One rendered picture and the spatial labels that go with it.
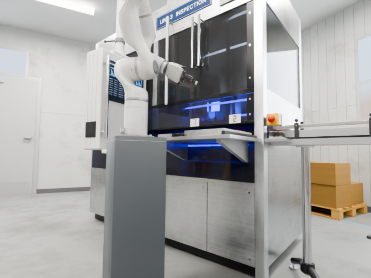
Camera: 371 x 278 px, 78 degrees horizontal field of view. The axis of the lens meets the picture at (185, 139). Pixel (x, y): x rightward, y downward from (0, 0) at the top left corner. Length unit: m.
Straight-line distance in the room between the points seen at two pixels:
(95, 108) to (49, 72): 3.60
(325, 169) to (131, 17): 2.89
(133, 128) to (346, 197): 3.00
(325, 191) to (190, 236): 2.10
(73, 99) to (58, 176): 1.55
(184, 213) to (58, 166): 3.63
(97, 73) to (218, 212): 1.31
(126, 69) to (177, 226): 1.26
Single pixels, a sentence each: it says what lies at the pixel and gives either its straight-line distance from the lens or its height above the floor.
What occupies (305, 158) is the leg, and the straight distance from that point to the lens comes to 1.57.
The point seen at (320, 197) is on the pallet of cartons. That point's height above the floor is 0.24.
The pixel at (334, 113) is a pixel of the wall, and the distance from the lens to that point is 4.38.
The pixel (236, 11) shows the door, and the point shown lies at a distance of 1.86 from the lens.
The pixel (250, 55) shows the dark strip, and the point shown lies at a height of 1.43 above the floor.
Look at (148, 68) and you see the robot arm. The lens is 1.21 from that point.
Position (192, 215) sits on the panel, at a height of 0.31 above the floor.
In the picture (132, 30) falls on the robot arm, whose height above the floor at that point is 1.37.
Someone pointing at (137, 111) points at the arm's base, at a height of 0.99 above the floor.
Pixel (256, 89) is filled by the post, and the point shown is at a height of 1.20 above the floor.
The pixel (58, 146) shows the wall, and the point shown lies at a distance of 5.11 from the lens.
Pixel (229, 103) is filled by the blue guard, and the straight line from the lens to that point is 1.63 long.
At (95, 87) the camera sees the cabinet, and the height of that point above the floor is 1.25.
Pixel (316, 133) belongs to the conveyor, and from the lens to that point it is 1.53.
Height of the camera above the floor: 0.78
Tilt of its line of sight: 4 degrees up
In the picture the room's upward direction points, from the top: 1 degrees clockwise
